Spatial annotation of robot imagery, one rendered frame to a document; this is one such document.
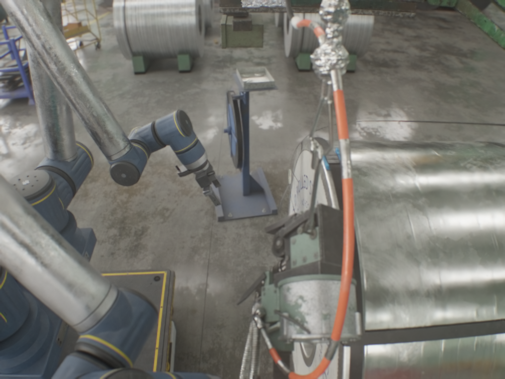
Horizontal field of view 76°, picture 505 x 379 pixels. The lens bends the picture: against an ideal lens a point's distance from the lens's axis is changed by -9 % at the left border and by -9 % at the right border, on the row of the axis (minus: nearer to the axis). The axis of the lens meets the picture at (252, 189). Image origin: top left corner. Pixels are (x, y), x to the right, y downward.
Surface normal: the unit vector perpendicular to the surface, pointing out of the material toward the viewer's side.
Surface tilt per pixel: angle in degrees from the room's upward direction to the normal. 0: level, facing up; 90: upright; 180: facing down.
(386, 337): 48
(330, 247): 43
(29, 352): 23
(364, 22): 79
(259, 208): 0
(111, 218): 0
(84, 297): 57
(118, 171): 90
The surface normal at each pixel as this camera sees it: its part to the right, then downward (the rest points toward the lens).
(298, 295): -0.59, -0.38
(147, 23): 0.02, 0.44
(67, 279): 0.66, -0.15
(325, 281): 0.03, -0.46
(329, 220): 0.58, -0.36
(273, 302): -0.82, -0.28
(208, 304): 0.00, -0.79
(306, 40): 0.02, 0.83
